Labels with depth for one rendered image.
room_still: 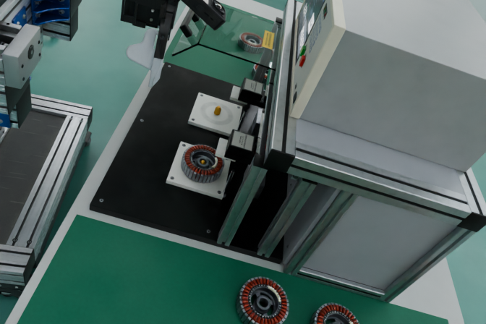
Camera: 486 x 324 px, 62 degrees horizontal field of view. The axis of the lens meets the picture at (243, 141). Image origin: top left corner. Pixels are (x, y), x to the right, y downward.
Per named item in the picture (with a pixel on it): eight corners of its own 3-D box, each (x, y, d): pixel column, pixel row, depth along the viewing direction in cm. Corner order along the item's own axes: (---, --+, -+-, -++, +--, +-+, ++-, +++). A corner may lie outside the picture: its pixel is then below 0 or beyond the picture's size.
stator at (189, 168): (175, 176, 104) (177, 166, 101) (186, 147, 112) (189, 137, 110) (216, 189, 105) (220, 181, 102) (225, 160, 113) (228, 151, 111)
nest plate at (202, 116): (187, 124, 121) (188, 120, 120) (197, 95, 132) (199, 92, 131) (235, 138, 122) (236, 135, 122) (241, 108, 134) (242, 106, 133)
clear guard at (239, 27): (171, 56, 102) (175, 35, 98) (192, 15, 119) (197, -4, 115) (292, 96, 105) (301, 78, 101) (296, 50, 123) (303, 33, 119)
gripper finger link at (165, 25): (152, 57, 67) (163, 4, 66) (163, 60, 67) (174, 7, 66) (151, 56, 62) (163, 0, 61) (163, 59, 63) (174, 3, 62)
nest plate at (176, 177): (165, 183, 103) (166, 179, 102) (179, 144, 114) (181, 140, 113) (221, 199, 104) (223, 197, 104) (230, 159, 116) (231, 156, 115)
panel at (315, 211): (281, 263, 96) (338, 185, 76) (292, 101, 145) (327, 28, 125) (286, 265, 96) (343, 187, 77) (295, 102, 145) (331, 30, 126)
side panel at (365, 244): (283, 273, 97) (344, 191, 76) (283, 262, 99) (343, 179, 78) (389, 303, 100) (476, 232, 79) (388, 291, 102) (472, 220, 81)
